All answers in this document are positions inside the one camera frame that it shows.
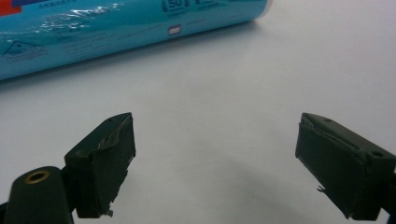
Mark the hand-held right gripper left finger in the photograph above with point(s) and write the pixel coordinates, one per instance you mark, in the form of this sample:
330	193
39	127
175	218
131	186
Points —
102	168

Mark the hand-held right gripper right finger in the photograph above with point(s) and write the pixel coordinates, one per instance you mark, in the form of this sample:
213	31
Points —
339	165

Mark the blue plastic-wrapped cylindrical pack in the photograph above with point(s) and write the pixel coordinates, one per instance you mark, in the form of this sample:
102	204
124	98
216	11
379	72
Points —
102	34

